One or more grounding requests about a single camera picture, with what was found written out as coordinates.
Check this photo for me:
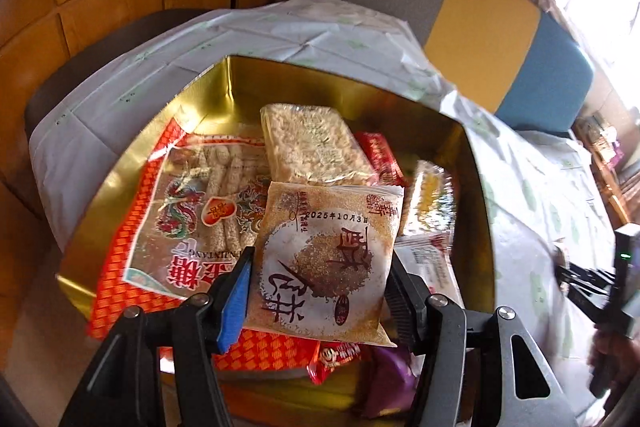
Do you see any white red-label snack packet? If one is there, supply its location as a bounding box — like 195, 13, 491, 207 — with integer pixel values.
395, 232, 466, 308

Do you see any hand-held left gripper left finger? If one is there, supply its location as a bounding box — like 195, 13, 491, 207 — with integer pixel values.
60, 246, 257, 427

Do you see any large red sesame stick bag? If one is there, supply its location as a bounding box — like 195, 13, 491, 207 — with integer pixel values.
86, 117, 321, 373

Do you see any window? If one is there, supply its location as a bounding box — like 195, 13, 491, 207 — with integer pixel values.
552, 0, 640, 72

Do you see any beige sesame snack packet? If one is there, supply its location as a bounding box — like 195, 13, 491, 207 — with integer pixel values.
245, 181, 406, 349

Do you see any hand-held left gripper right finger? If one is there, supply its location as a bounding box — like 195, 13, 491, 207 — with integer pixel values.
387, 252, 576, 427

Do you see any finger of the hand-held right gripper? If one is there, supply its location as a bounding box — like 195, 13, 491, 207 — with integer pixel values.
570, 289, 618, 324
554, 263, 618, 294

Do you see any orange wafer packet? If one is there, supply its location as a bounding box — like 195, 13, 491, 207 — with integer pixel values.
400, 159, 458, 238

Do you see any white printed tablecloth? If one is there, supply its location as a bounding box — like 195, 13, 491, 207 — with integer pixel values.
27, 0, 626, 427

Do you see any purple snack packet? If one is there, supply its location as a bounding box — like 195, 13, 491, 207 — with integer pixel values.
360, 344, 426, 419

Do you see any gold tin box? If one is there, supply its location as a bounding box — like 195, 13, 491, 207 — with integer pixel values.
55, 54, 497, 418

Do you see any small red candy packet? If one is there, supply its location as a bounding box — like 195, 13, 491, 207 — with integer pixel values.
306, 339, 373, 387

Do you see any red snack packet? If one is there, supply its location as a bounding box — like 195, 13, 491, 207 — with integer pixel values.
354, 131, 408, 188

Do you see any grey yellow blue chair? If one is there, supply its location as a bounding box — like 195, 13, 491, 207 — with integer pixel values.
342, 0, 597, 132

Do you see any clear puffed rice packet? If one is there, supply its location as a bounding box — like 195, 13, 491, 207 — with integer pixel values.
260, 103, 378, 188

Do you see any person's right hand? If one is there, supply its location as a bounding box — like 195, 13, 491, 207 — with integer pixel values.
587, 329, 640, 413

